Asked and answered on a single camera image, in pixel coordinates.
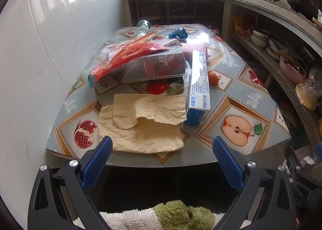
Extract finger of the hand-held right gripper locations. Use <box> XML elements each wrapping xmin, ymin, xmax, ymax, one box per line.
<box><xmin>285</xmin><ymin>145</ymin><xmax>303</xmax><ymax>178</ymax></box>

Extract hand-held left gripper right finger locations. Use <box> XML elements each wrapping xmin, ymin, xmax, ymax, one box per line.
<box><xmin>213</xmin><ymin>136</ymin><xmax>297</xmax><ymax>230</ymax></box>

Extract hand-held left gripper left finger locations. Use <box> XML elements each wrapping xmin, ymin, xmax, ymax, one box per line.
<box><xmin>28</xmin><ymin>136</ymin><xmax>114</xmax><ymax>230</ymax></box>

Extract brown paper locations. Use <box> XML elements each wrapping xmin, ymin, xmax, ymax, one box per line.
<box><xmin>99</xmin><ymin>93</ymin><xmax>188</xmax><ymax>154</ymax></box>

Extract blue white toothpaste box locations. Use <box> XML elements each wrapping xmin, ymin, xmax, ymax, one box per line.
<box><xmin>184</xmin><ymin>49</ymin><xmax>211</xmax><ymax>127</ymax></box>

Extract orange peel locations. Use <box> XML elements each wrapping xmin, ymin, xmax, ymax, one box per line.
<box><xmin>207</xmin><ymin>70</ymin><xmax>219</xmax><ymax>86</ymax></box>

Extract clear plastic container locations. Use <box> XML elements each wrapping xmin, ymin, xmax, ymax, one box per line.
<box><xmin>108</xmin><ymin>46</ymin><xmax>192</xmax><ymax>97</ymax></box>

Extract red snack bag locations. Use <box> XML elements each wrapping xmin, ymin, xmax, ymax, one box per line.
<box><xmin>88</xmin><ymin>31</ymin><xmax>168</xmax><ymax>87</ymax></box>

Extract red drink can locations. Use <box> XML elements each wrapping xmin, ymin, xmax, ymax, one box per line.
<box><xmin>144</xmin><ymin>55</ymin><xmax>187</xmax><ymax>80</ymax></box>

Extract pink sponge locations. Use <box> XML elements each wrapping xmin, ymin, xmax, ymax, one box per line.
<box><xmin>181</xmin><ymin>43</ymin><xmax>208</xmax><ymax>58</ymax></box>

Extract small white box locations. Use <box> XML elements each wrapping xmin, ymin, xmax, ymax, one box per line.
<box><xmin>161</xmin><ymin>38</ymin><xmax>182</xmax><ymax>48</ymax></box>

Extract green label plastic bottle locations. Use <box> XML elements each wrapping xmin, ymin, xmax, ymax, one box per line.
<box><xmin>134</xmin><ymin>20</ymin><xmax>151</xmax><ymax>39</ymax></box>

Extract fruit print tablecloth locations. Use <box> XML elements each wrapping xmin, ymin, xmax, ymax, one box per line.
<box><xmin>45</xmin><ymin>24</ymin><xmax>292</xmax><ymax>167</ymax></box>

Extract clear bag with yellow contents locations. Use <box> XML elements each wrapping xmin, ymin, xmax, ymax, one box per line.
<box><xmin>295</xmin><ymin>65</ymin><xmax>322</xmax><ymax>111</ymax></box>

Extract fluffy green white garment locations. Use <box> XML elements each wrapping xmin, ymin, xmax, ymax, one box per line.
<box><xmin>74</xmin><ymin>200</ymin><xmax>252</xmax><ymax>230</ymax></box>

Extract perforated metal shelf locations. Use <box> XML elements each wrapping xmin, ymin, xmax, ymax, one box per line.
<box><xmin>230</xmin><ymin>33</ymin><xmax>322</xmax><ymax>150</ymax></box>

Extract pink plastic basin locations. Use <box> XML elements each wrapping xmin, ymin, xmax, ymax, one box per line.
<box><xmin>279</xmin><ymin>56</ymin><xmax>309</xmax><ymax>84</ymax></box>

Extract stack of white bowls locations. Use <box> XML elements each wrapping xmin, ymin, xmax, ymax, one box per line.
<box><xmin>252</xmin><ymin>28</ymin><xmax>270</xmax><ymax>47</ymax></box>

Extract crumpled blue wrapper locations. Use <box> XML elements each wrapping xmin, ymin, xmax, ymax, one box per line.
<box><xmin>168</xmin><ymin>28</ymin><xmax>188</xmax><ymax>41</ymax></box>

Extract yellow orange packet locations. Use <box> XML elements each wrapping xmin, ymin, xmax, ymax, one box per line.
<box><xmin>234</xmin><ymin>16</ymin><xmax>254</xmax><ymax>35</ymax></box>

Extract under counter pipes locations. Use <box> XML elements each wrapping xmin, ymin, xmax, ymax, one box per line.
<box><xmin>163</xmin><ymin>0</ymin><xmax>199</xmax><ymax>19</ymax></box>

